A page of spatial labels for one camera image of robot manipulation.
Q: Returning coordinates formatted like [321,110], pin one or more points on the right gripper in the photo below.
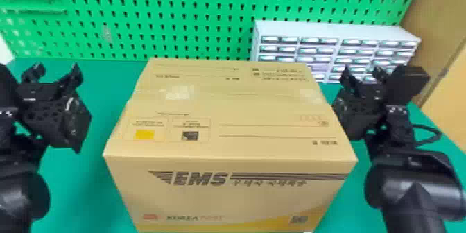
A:
[358,112]

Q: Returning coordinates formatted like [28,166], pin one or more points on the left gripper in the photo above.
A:
[51,118]

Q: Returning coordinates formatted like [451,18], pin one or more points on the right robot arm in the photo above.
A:
[411,190]

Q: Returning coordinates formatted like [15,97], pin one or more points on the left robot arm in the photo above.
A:
[18,198]

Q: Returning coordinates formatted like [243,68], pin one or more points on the cardboard box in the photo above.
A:
[229,136]

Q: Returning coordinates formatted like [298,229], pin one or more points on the white drawer cabinet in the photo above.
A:
[327,45]

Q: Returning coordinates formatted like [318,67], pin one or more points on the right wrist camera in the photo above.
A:
[407,83]

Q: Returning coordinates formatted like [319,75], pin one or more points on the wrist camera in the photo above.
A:
[6,85]
[407,83]

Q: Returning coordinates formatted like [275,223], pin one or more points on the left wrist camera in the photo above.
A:
[6,85]

